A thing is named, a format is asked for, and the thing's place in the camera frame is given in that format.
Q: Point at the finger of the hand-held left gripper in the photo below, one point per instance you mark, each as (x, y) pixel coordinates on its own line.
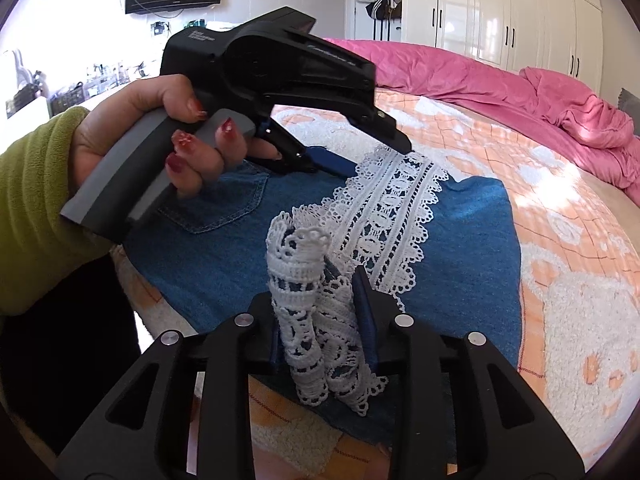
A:
(387, 132)
(325, 157)

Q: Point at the wall power socket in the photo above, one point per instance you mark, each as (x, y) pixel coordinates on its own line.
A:
(160, 28)

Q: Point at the pink duvet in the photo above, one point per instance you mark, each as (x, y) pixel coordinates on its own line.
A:
(475, 80)

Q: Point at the person's dark clothing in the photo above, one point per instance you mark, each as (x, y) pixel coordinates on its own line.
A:
(65, 360)

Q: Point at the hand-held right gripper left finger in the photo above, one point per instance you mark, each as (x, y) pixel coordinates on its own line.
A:
(260, 320)

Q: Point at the beige bed sheet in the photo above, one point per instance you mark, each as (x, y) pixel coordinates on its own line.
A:
(625, 220)

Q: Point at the white door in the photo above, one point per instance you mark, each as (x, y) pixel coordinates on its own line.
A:
(352, 20)

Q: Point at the orange checked bed blanket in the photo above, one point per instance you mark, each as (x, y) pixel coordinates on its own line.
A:
(550, 200)

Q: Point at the white wardrobe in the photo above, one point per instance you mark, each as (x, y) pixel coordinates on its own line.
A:
(500, 10)

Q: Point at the person's left hand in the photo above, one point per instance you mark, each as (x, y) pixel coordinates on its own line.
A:
(125, 110)

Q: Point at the person's left forearm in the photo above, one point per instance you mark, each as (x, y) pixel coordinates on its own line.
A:
(35, 200)

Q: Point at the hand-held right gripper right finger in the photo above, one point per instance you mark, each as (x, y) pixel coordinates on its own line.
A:
(364, 320)

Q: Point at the blue denim pants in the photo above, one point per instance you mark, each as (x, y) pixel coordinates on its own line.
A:
(465, 240)

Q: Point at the grey padded headboard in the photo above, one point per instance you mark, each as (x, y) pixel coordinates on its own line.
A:
(630, 110)

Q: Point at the desk clutter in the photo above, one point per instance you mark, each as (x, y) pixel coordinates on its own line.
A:
(75, 87)

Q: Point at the black striped hanging bag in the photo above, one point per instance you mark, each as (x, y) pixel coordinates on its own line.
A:
(379, 10)

